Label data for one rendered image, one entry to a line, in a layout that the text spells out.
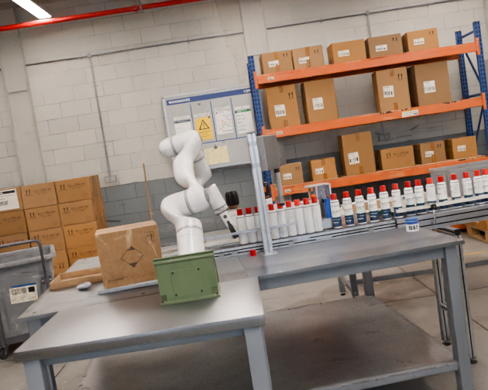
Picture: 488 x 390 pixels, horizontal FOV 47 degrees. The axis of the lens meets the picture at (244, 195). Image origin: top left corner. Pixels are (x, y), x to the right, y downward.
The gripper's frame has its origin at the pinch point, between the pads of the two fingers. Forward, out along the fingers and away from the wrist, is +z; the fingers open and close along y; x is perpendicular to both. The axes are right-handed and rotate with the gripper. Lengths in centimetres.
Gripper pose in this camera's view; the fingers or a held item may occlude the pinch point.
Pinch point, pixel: (235, 234)
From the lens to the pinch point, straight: 325.7
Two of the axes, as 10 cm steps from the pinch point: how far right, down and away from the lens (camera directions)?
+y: -1.1, -0.6, 9.9
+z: 4.8, 8.7, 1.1
